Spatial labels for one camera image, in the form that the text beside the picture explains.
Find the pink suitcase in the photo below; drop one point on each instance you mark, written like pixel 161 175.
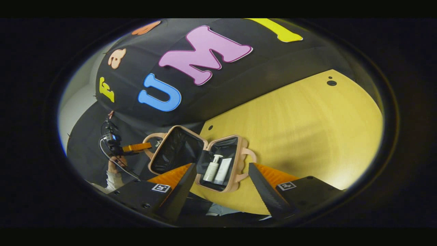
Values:
pixel 174 150

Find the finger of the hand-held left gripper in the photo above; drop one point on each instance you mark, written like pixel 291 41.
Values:
pixel 136 147

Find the black backdrop cloth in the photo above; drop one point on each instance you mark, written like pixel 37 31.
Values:
pixel 273 58

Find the pale grey cloth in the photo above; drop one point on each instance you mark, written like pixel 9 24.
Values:
pixel 220 209

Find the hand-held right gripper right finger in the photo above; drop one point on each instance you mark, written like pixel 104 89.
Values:
pixel 264 194

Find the white pump bottle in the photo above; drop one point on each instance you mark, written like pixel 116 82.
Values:
pixel 211 171

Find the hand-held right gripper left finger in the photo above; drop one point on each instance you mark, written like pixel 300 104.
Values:
pixel 179 196

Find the white squeeze tube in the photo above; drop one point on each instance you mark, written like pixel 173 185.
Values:
pixel 223 171

